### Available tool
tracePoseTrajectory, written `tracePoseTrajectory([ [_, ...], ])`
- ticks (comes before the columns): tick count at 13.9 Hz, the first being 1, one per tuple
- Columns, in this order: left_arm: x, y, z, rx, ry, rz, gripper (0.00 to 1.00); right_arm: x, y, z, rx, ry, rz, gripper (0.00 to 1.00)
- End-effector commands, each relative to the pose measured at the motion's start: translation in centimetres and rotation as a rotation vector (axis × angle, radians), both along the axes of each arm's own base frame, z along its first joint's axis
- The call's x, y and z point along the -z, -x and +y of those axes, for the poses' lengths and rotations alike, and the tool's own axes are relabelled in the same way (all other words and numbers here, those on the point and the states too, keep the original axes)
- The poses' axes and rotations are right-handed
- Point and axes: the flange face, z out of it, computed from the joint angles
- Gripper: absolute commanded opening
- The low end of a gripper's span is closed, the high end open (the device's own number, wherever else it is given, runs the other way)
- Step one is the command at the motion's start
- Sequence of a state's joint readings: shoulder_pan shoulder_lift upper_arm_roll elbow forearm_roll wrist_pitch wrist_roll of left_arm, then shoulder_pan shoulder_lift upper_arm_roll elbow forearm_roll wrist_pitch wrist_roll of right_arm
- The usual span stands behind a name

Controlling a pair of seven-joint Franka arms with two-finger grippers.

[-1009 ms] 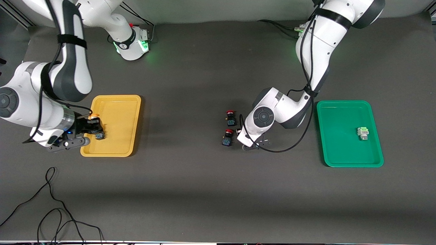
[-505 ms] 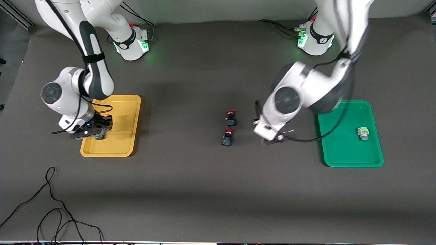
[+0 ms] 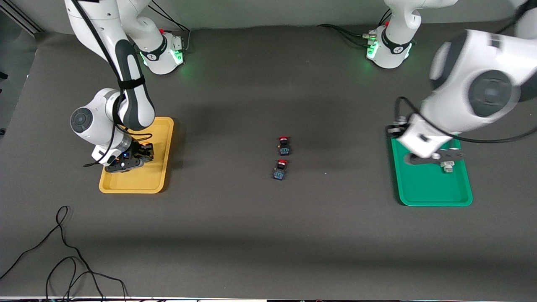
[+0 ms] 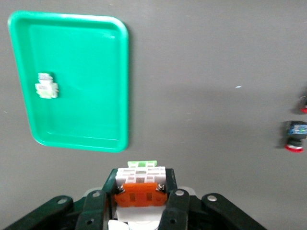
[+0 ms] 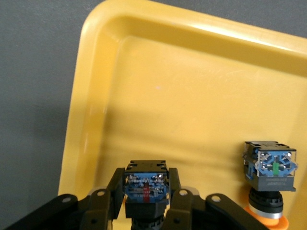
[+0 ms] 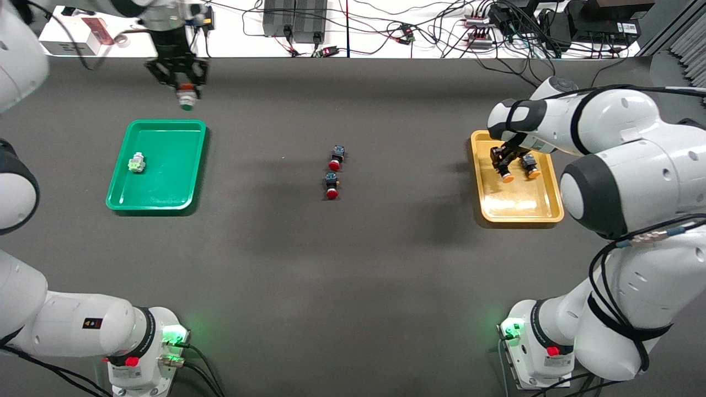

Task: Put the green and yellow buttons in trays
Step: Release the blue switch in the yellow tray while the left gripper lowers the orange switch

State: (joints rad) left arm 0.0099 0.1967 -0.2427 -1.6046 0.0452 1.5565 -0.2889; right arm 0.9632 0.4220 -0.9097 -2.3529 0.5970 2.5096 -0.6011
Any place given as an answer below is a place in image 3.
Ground yellow plastic tray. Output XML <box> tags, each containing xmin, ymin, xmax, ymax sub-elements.
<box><xmin>99</xmin><ymin>117</ymin><xmax>175</xmax><ymax>194</ymax></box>

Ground loose thin black cable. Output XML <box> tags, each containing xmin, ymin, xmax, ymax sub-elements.
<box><xmin>0</xmin><ymin>206</ymin><xmax>128</xmax><ymax>302</ymax></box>

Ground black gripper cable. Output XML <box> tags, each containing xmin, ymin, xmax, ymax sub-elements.
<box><xmin>396</xmin><ymin>96</ymin><xmax>537</xmax><ymax>144</ymax></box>
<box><xmin>71</xmin><ymin>0</ymin><xmax>154</xmax><ymax>167</ymax></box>

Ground aluminium frame rail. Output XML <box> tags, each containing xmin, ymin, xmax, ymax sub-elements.
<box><xmin>0</xmin><ymin>8</ymin><xmax>43</xmax><ymax>36</ymax></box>

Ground black right arm base cables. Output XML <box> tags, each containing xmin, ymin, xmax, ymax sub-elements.
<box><xmin>132</xmin><ymin>0</ymin><xmax>191</xmax><ymax>54</ymax></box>

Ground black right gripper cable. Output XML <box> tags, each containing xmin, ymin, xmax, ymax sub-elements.
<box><xmin>71</xmin><ymin>0</ymin><xmax>154</xmax><ymax>167</ymax></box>

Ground black left arm base cables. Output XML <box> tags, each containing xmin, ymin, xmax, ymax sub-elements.
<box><xmin>317</xmin><ymin>10</ymin><xmax>393</xmax><ymax>47</ymax></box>

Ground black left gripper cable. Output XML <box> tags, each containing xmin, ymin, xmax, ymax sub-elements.
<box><xmin>396</xmin><ymin>96</ymin><xmax>537</xmax><ymax>144</ymax></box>

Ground dark grey table mat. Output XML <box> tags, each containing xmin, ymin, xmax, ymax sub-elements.
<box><xmin>0</xmin><ymin>17</ymin><xmax>537</xmax><ymax>300</ymax></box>

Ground black arm base cables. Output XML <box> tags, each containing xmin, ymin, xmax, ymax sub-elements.
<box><xmin>317</xmin><ymin>10</ymin><xmax>393</xmax><ymax>47</ymax></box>
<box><xmin>132</xmin><ymin>0</ymin><xmax>191</xmax><ymax>54</ymax></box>

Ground green plastic tray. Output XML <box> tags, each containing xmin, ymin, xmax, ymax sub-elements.
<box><xmin>389</xmin><ymin>123</ymin><xmax>474</xmax><ymax>207</ymax></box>

